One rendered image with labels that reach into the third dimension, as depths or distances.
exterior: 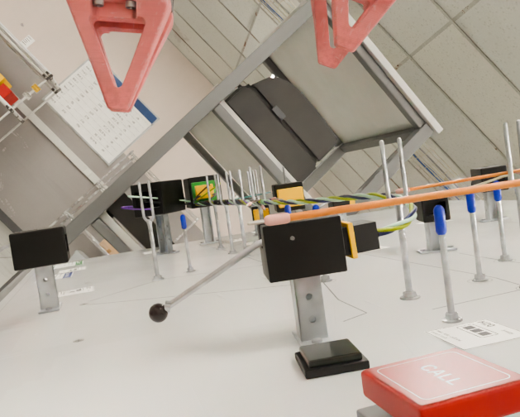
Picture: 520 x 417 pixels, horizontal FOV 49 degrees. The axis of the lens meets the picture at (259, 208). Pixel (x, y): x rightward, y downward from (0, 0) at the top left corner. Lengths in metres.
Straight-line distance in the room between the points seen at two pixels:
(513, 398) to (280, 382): 0.16
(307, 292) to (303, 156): 1.15
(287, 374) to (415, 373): 0.13
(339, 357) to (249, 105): 1.20
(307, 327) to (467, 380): 0.20
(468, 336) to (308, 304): 0.11
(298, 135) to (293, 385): 1.24
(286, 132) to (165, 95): 6.69
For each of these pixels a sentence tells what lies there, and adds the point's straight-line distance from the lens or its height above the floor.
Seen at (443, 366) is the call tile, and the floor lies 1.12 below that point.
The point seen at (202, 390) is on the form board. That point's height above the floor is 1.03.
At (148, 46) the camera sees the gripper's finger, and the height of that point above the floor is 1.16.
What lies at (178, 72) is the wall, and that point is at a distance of 8.29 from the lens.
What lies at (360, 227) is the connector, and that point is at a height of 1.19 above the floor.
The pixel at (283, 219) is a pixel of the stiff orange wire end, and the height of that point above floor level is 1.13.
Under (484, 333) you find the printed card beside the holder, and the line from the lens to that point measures 0.42.
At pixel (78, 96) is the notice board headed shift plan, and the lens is 8.22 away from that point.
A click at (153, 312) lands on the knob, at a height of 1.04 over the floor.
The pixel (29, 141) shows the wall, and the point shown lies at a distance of 8.20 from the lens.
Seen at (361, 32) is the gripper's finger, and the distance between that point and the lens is 0.41.
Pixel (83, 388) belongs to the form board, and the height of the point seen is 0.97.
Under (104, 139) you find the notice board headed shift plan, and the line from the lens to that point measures 8.04.
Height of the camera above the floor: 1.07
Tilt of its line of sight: 11 degrees up
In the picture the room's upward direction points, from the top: 45 degrees clockwise
